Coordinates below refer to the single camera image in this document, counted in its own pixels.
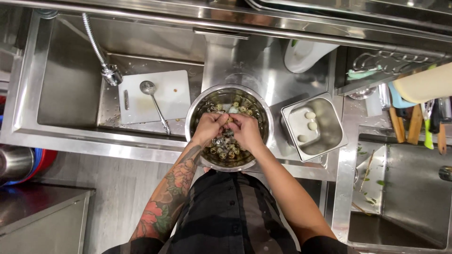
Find person's left hand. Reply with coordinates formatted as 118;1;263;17
192;112;230;147

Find person's right hand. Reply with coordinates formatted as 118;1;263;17
226;113;266;153

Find pile of speckled quail eggs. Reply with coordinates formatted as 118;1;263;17
206;102;255;160

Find round steel mixing bowl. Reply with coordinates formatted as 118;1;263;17
185;83;274;173

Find white plastic cutting board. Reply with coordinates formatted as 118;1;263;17
118;70;191;125

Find steel ladle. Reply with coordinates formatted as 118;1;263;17
140;80;171;135

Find rectangular steel pan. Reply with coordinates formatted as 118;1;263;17
281;92;349;163

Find person's black shirt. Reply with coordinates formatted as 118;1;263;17
102;169;358;254

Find white plastic container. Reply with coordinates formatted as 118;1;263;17
284;39;340;74

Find round steel strainer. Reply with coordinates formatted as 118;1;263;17
348;87;377;100

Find wooden skewer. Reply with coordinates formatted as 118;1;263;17
359;150;376;193

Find teal scrubbing brush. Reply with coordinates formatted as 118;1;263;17
346;65;384;81

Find large steel sink unit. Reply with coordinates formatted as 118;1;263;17
0;9;341;181

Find light blue plastic utensil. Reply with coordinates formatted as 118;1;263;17
387;82;418;109

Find steel tray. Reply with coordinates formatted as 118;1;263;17
245;0;452;26

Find stacked blue and red basins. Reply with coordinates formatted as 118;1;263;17
0;148;58;187

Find small steel sink basin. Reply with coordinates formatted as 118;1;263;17
332;133;452;254

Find cream cutting board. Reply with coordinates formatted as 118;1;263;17
393;62;452;104

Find steel cabinet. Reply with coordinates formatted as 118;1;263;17
0;183;96;254

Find steel pot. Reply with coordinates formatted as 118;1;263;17
0;145;35;181

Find steel rail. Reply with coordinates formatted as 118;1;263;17
0;0;452;60

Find flexible steel faucet hose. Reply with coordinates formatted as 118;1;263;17
81;13;124;87

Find steel wire utensil rack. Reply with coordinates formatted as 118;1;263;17
337;50;452;96

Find green handled peeler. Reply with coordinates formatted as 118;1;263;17
422;100;435;150

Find small wooden handle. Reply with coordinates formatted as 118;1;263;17
437;122;448;155

